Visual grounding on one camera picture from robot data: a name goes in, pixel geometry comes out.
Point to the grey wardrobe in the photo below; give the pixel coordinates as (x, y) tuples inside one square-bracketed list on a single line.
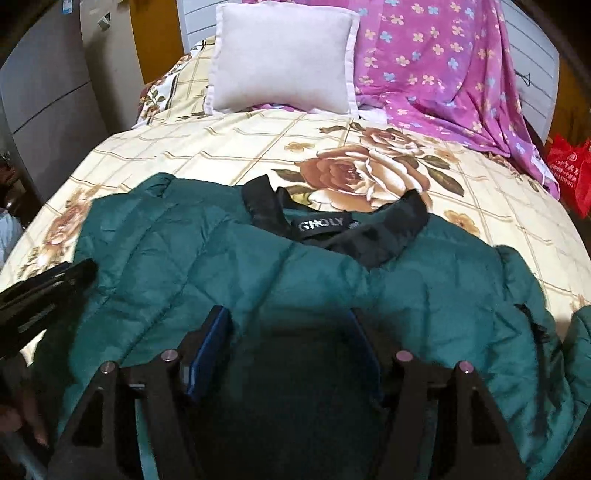
[(51, 101)]

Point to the red plastic bag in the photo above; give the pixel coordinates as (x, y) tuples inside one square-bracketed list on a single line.
[(570, 175)]

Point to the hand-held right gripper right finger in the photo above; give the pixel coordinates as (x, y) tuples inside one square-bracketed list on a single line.
[(367, 350)]

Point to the white pillow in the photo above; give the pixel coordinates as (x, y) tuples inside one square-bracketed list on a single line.
[(277, 60)]

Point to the person's left hand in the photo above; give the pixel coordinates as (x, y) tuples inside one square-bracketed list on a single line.
[(27, 410)]

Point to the white slatted headboard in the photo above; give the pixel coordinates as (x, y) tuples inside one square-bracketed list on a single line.
[(535, 60)]

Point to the floral bed sheet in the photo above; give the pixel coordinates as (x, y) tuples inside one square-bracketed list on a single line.
[(231, 138)]

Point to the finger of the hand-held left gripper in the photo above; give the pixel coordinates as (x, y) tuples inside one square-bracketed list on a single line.
[(78, 277)]

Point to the purple floral blanket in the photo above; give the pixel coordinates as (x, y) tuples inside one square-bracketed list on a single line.
[(438, 69)]

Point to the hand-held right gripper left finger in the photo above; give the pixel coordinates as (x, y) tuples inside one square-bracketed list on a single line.
[(210, 350)]

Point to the green puffer jacket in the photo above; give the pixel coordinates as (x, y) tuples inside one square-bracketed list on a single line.
[(184, 258)]

